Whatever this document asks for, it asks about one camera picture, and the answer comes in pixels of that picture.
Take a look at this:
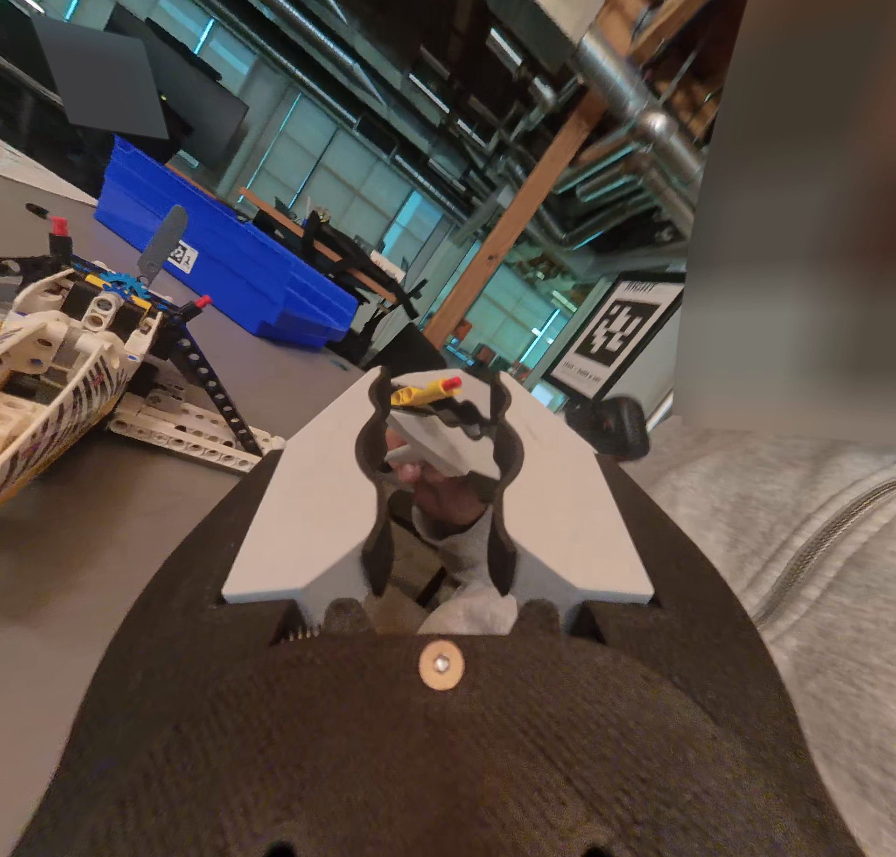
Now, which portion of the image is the yellow lego wing tip piece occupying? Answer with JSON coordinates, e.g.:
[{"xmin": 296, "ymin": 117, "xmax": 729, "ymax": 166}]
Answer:
[{"xmin": 391, "ymin": 379, "xmax": 450, "ymax": 407}]

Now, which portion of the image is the black screen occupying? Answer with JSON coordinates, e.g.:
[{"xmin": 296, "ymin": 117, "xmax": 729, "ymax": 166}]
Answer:
[{"xmin": 105, "ymin": 3, "xmax": 251, "ymax": 172}]

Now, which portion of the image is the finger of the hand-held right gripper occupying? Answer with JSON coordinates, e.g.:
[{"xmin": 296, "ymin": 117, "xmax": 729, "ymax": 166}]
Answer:
[
  {"xmin": 382, "ymin": 409, "xmax": 504, "ymax": 481},
  {"xmin": 391, "ymin": 372, "xmax": 502, "ymax": 441}
]

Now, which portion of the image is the blue box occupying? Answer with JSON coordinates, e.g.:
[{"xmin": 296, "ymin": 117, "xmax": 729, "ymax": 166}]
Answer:
[{"xmin": 94, "ymin": 134, "xmax": 360, "ymax": 351}]

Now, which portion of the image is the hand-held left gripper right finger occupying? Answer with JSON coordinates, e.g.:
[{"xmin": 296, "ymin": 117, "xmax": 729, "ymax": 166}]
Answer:
[{"xmin": 489, "ymin": 370, "xmax": 657, "ymax": 609}]

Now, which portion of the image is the wooden desk black frame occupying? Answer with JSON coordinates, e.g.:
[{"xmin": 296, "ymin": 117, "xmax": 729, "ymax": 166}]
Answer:
[{"xmin": 237, "ymin": 185, "xmax": 429, "ymax": 320}]

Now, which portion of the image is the wooden post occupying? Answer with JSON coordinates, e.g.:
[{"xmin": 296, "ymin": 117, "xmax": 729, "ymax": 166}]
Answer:
[{"xmin": 422, "ymin": 87, "xmax": 610, "ymax": 348}]

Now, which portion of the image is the black mesh office chair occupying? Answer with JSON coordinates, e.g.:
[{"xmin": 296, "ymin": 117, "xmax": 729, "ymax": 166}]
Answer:
[{"xmin": 563, "ymin": 395, "xmax": 652, "ymax": 462}]

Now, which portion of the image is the grey sweatshirt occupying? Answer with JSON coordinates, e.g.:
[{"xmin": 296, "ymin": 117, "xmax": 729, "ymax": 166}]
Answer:
[{"xmin": 616, "ymin": 419, "xmax": 896, "ymax": 857}]

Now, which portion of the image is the silver air duct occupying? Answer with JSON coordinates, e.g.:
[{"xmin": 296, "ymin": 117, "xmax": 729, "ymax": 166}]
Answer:
[{"xmin": 574, "ymin": 27, "xmax": 707, "ymax": 180}]

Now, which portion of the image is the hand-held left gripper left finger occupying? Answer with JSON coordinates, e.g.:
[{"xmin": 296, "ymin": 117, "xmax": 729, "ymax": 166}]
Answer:
[{"xmin": 223, "ymin": 365, "xmax": 396, "ymax": 625}]

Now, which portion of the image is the person's right hand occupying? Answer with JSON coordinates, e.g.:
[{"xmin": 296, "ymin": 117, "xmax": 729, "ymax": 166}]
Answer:
[{"xmin": 385, "ymin": 457, "xmax": 492, "ymax": 532}]

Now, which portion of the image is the zebra striped lego plane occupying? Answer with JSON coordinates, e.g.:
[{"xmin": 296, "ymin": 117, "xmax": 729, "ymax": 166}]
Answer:
[{"xmin": 0, "ymin": 202, "xmax": 287, "ymax": 506}]

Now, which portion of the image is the framed marker sign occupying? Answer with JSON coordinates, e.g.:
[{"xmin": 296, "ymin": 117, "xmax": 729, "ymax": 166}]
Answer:
[{"xmin": 541, "ymin": 269, "xmax": 687, "ymax": 404}]

